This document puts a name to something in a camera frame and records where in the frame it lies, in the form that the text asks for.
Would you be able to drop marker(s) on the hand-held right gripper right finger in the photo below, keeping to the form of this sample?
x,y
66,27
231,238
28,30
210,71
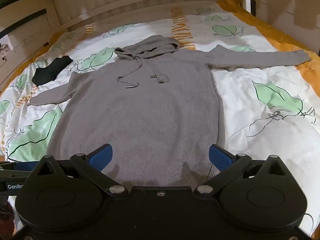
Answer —
x,y
220,155

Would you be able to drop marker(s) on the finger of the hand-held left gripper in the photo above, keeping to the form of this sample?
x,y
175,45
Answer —
x,y
23,166

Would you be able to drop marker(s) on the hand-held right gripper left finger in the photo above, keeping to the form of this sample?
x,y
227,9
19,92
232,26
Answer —
x,y
101,155

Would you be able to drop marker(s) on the grey knit hoodie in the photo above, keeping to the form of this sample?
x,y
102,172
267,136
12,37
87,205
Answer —
x,y
140,110

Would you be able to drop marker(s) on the leaf-print white duvet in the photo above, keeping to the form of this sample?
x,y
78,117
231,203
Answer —
x,y
262,120

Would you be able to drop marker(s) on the black cloth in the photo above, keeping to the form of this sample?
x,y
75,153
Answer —
x,y
50,71

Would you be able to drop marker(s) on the black metal rail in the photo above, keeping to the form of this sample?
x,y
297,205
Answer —
x,y
22,20

